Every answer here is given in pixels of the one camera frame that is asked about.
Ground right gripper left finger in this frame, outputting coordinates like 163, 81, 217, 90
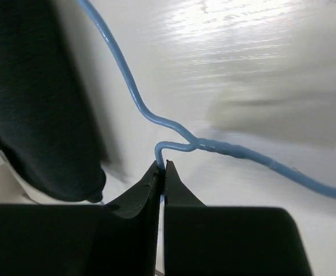
0, 164, 161, 275

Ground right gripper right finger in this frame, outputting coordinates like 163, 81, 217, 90
163, 162, 312, 275

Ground black trousers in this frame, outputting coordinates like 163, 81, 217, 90
0, 1, 106, 202

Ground light blue wire hanger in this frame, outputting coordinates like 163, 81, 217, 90
78, 1, 336, 200

